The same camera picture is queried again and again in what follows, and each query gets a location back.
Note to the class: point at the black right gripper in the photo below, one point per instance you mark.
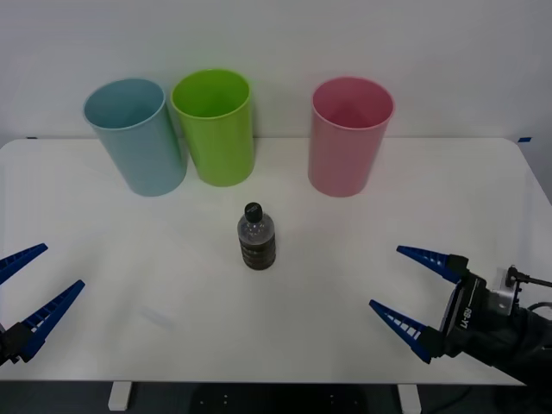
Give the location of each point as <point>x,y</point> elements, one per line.
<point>470,319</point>

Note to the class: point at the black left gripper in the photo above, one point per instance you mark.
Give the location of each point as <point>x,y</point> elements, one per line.
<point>5,347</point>

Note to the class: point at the dark plastic bottle black cap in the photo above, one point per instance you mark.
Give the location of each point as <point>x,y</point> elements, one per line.
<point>256,246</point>

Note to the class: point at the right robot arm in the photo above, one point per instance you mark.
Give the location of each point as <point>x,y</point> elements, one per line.
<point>530,345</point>

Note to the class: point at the white table leg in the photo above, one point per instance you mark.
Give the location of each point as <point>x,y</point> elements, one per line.
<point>119,397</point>
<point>409,399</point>

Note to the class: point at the pink plastic bin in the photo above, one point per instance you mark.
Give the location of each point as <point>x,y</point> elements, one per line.
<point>340,159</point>

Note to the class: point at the pale blue plastic bin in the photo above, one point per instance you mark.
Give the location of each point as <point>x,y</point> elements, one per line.
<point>142,159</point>

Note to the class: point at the green plastic bin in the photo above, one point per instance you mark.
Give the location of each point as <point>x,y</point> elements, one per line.
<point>220,151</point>

